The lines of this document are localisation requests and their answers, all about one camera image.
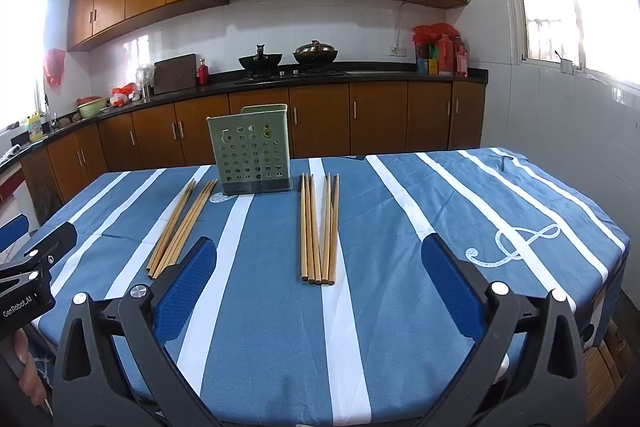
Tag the dark wooden cutting board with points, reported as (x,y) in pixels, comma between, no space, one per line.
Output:
(174,74)

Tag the blue chair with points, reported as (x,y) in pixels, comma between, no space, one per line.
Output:
(14,229)

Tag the red plastic bag on hook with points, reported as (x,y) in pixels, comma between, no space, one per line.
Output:
(55,67)

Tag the crumpled red plastic bag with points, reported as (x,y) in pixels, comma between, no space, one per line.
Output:
(122,93)

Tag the glass jars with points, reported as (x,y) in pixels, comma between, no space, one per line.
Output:
(145,82)

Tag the person's left hand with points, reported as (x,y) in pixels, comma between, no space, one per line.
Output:
(30,377)

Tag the green perforated utensil holder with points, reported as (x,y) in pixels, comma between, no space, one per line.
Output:
(250,157)

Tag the small black object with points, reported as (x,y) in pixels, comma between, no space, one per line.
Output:
(503,161)

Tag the blue white striped tablecloth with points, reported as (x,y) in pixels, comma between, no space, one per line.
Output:
(380,307)

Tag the metal faucet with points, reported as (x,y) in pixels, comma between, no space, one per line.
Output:
(51,114)

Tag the green basin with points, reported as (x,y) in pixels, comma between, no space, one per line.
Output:
(92,108)

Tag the black countertop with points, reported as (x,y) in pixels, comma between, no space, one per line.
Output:
(380,77)

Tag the yellow detergent bottle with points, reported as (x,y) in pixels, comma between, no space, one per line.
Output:
(36,129)

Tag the red bag over condiments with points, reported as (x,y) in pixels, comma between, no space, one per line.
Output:
(432,32)

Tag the wooden lower cabinets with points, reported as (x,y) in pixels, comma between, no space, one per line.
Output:
(320,122)

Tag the small red bottle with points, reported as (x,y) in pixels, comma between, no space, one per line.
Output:
(203,74)

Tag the small window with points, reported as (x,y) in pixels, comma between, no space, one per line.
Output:
(22,52)

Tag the red oil bottle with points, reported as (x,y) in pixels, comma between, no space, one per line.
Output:
(461,57)

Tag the wall outlet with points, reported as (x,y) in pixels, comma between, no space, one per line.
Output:
(398,51)

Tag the gas stove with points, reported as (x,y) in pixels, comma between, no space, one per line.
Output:
(292,74)

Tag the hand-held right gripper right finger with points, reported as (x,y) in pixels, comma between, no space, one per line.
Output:
(450,287)

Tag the wooden chopstick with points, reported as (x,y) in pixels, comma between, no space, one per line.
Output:
(326,232)
(176,227)
(333,232)
(172,224)
(315,232)
(189,222)
(309,232)
(197,214)

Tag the blue yellow box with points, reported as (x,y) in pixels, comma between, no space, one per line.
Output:
(428,66)

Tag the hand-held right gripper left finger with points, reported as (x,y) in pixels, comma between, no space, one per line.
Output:
(187,287)

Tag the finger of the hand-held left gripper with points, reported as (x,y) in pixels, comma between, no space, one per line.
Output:
(55,239)

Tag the black wok with lid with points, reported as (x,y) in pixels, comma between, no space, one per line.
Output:
(315,53)

